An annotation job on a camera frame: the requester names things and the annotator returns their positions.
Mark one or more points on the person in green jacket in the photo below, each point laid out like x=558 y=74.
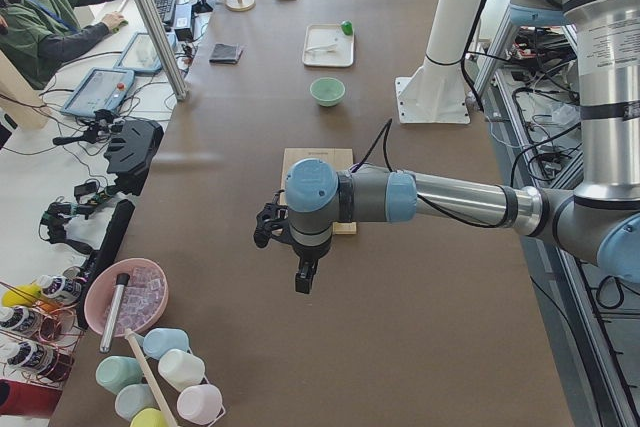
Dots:
x=45 y=34

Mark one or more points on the wooden cup rack stick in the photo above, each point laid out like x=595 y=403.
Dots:
x=150 y=378

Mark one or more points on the white ceramic spoon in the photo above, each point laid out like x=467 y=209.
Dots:
x=322 y=49

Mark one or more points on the pink cup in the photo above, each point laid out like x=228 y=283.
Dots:
x=200 y=404

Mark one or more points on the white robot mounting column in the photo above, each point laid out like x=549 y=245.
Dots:
x=435 y=93

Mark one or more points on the green round toy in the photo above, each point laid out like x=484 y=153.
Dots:
x=347 y=28

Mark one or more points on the blue teach pendant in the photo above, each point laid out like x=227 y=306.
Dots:
x=100 y=89
x=140 y=55

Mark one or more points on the silver metal tube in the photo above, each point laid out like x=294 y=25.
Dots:
x=122 y=281

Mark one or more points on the grey folded cloth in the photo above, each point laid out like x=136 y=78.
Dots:
x=226 y=53

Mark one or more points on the pink bowl with ice cubes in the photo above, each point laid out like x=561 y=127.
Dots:
x=144 y=299

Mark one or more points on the white cup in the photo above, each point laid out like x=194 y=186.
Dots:
x=181 y=369

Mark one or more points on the wooden cutting board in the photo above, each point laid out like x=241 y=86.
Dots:
x=338 y=158

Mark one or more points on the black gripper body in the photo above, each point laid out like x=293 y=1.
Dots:
x=306 y=255

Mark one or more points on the yellow lemon toy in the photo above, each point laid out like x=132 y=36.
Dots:
x=24 y=295

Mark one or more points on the mint green bowl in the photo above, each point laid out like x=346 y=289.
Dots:
x=327 y=91

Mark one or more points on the pale blue grey cup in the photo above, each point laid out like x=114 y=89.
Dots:
x=132 y=399

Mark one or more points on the aluminium frame post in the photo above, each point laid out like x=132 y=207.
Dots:
x=155 y=29

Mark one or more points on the light blue cup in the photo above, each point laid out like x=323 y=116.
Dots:
x=159 y=341

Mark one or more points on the black plastic bracket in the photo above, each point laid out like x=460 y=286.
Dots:
x=131 y=149

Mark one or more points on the mint green cup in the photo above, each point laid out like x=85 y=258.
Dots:
x=114 y=373

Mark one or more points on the blue teach pendant far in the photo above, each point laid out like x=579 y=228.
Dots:
x=140 y=55

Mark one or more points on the yellow cup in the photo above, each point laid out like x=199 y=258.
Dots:
x=148 y=417

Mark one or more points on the white rectangular tray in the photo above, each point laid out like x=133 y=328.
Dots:
x=324 y=34

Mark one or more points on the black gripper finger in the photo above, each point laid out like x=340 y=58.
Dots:
x=305 y=275

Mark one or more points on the blue teach pendant near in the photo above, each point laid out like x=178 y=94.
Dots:
x=100 y=89

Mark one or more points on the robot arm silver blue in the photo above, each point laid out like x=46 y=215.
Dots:
x=597 y=221

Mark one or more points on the black long bar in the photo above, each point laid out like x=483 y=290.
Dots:
x=105 y=256

